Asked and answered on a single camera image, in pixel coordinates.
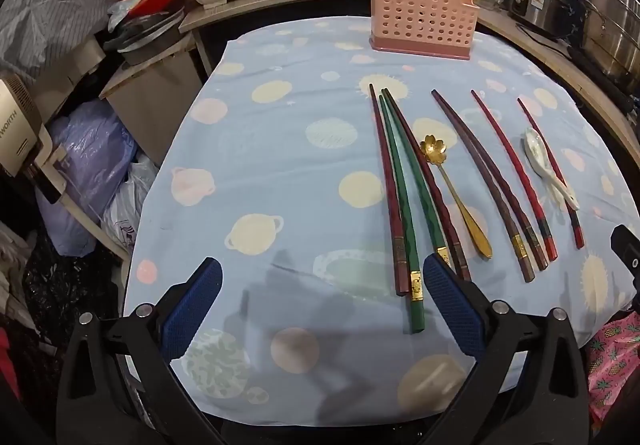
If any steel steamer pot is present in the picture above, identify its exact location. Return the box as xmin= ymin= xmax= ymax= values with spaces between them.
xmin=580 ymin=0 xmax=640 ymax=92

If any dark frying pan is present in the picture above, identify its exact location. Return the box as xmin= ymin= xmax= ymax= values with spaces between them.
xmin=107 ymin=8 xmax=187 ymax=67

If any white ceramic spoon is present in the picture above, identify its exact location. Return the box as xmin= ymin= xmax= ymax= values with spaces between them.
xmin=523 ymin=128 xmax=580 ymax=212

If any purple plastic bag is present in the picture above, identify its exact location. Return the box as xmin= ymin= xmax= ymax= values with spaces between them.
xmin=35 ymin=100 xmax=139 ymax=258

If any blue printed tablecloth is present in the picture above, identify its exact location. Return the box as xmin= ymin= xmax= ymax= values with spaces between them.
xmin=122 ymin=18 xmax=626 ymax=426

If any purple-brown chopstick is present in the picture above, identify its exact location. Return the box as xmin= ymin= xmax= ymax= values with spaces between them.
xmin=433 ymin=91 xmax=549 ymax=272
xmin=431 ymin=90 xmax=536 ymax=283

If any white plastic bag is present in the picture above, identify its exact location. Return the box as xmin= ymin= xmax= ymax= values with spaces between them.
xmin=100 ymin=155 xmax=162 ymax=254

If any white electric heater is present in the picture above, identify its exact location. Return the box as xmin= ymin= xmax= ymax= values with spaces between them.
xmin=0 ymin=75 xmax=68 ymax=206

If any black power cable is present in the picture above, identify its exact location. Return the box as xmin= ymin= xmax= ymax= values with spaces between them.
xmin=515 ymin=22 xmax=571 ymax=47

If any brown wooden cabinet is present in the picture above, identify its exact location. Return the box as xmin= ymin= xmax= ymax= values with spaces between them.
xmin=99 ymin=38 xmax=203 ymax=169

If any gold flower spoon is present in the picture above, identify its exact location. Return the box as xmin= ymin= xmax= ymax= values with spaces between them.
xmin=419 ymin=134 xmax=494 ymax=260

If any clear plastic bag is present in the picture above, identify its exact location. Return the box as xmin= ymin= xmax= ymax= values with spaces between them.
xmin=107 ymin=0 xmax=137 ymax=32

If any steel rice cooker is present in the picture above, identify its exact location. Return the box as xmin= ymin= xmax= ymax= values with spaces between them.
xmin=507 ymin=0 xmax=577 ymax=37

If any dark red chopstick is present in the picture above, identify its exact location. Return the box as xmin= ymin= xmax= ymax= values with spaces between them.
xmin=369 ymin=84 xmax=407 ymax=297
xmin=382 ymin=88 xmax=472 ymax=282

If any black induction cooker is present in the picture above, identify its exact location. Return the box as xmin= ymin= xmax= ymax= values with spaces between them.
xmin=565 ymin=42 xmax=640 ymax=113

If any pink pineapple cloth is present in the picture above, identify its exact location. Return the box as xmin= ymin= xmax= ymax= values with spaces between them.
xmin=585 ymin=310 xmax=640 ymax=426

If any green chopstick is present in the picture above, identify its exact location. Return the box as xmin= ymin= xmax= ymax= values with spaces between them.
xmin=387 ymin=100 xmax=453 ymax=268
xmin=378 ymin=95 xmax=427 ymax=333

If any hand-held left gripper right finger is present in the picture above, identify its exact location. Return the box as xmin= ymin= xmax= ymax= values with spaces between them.
xmin=422 ymin=252 xmax=592 ymax=445

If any bright red chopstick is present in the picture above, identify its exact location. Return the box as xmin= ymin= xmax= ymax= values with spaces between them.
xmin=471 ymin=91 xmax=559 ymax=262
xmin=517 ymin=98 xmax=585 ymax=250

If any dark patterned cloth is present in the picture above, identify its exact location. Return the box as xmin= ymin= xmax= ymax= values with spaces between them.
xmin=0 ymin=225 xmax=126 ymax=426

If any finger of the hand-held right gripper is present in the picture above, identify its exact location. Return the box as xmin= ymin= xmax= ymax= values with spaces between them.
xmin=611 ymin=224 xmax=640 ymax=278

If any pink perforated utensil basket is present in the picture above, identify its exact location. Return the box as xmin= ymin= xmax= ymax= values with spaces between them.
xmin=369 ymin=0 xmax=481 ymax=62

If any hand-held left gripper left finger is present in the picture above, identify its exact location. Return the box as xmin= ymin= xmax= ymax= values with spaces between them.
xmin=55 ymin=257 xmax=226 ymax=445

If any grey wooden shelf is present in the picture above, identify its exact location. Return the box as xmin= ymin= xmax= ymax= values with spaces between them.
xmin=179 ymin=0 xmax=373 ymax=34

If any beige countertop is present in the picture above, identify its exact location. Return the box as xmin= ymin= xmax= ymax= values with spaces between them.
xmin=475 ymin=8 xmax=640 ymax=171

